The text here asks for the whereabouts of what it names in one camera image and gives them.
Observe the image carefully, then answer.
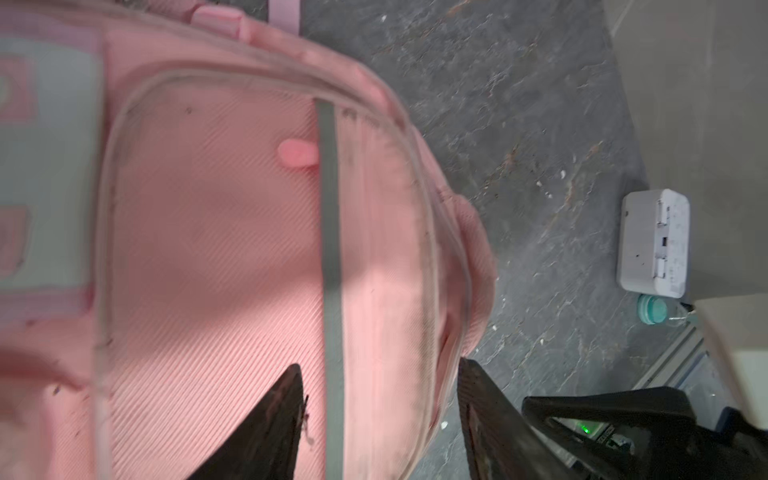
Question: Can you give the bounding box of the white power strip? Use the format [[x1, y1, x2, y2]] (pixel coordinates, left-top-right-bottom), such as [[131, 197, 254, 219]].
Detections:
[[617, 189, 691, 299]]

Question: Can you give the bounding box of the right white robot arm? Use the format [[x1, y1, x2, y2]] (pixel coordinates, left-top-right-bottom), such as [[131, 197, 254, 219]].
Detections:
[[522, 293, 767, 479]]

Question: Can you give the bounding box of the pink school backpack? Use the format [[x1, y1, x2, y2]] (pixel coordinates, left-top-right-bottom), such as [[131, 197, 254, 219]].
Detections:
[[1, 1, 497, 479]]

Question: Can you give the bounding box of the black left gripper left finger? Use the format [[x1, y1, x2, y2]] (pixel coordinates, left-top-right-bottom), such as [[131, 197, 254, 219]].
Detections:
[[190, 364, 307, 480]]

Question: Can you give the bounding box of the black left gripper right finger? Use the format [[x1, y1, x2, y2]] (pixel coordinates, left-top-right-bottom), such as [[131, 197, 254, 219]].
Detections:
[[457, 358, 576, 479]]

